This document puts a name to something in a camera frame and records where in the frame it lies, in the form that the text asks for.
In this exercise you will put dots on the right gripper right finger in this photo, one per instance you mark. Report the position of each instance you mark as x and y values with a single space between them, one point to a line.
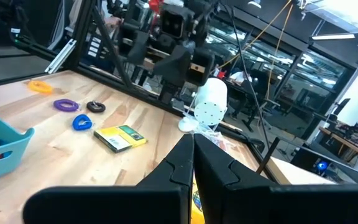
275 205

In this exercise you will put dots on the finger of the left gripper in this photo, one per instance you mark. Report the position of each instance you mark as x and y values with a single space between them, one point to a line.
182 67
165 68

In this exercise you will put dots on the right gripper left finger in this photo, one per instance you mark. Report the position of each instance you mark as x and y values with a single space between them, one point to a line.
120 205

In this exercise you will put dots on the green yellow crayon box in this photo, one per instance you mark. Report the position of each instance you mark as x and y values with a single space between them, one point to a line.
197 205

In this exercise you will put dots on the purple coil wristband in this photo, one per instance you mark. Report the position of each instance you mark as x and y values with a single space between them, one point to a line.
59 105

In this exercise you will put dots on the teal plastic bin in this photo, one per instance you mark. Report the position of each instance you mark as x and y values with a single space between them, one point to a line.
8 152

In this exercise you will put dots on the wooden background desk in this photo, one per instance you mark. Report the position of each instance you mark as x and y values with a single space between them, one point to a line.
346 143

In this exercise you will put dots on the black computer tower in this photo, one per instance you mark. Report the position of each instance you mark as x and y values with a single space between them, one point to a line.
319 165

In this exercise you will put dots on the silver aluminium bar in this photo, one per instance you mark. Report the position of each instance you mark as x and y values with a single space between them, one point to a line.
61 56

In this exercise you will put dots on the black coil wristband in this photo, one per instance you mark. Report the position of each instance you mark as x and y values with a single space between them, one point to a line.
91 107

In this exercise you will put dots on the blue coil wristband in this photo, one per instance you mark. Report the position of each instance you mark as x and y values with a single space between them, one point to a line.
77 124

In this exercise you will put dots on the orange coil wristband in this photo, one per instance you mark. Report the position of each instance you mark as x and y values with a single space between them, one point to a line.
40 87

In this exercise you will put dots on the ceiling light strip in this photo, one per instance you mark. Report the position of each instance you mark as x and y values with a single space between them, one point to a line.
334 36

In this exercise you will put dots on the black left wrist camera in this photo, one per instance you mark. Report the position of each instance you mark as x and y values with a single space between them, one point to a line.
176 23

